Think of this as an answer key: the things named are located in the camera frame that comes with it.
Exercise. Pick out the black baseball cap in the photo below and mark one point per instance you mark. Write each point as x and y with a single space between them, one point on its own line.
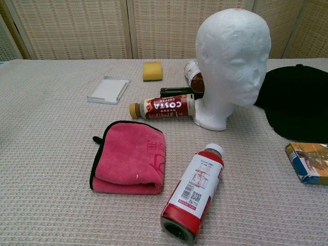
297 102

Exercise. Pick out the red white drink bottle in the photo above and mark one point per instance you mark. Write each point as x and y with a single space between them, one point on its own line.
196 189

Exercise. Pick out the white foam mannequin head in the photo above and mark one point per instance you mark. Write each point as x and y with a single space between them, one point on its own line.
230 64

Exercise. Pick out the Costa coffee bottle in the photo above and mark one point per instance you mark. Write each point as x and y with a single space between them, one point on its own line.
164 106

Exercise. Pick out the black stapler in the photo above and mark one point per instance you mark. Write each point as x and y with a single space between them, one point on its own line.
176 91

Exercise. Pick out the pink folded towel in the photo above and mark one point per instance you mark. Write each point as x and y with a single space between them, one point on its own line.
130 159

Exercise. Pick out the yellow sponge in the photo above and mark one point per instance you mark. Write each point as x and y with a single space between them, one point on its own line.
152 71

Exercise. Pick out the brown drink bottle white label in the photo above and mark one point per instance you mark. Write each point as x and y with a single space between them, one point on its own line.
194 77

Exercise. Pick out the clear plastic box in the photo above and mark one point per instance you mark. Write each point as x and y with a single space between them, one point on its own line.
108 90

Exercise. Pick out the beige woven tablecloth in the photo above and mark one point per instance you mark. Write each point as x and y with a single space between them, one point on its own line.
51 153

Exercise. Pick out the woven folding screen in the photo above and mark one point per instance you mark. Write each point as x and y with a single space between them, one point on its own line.
77 28

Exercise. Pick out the blue yellow box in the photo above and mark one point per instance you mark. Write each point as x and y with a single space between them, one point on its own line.
308 162

